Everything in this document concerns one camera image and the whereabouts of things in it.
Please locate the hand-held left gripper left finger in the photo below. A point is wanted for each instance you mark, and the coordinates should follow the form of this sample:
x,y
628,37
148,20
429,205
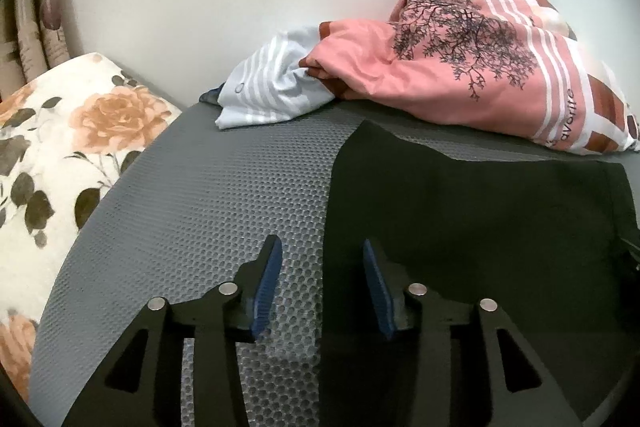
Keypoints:
x,y
267,288

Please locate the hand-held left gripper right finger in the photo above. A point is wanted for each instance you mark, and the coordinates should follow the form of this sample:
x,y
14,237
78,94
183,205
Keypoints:
x,y
376,293

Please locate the black pants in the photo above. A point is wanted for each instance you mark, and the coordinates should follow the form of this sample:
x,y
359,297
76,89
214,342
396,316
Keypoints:
x,y
475,232

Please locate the grey textured mat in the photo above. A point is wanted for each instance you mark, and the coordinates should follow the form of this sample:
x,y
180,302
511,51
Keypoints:
x,y
200,207

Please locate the dark blue cloth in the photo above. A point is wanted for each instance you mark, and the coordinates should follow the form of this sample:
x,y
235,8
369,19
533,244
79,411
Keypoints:
x,y
210,97

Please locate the pink patchwork printed blanket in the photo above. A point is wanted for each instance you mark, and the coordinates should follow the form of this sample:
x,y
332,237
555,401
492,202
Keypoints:
x,y
425,77

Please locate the white floral pillow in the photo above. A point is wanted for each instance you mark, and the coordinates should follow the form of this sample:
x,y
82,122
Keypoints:
x,y
65,157

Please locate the beige floral curtain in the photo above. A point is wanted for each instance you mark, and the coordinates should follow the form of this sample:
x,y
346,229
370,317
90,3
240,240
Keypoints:
x,y
31,47

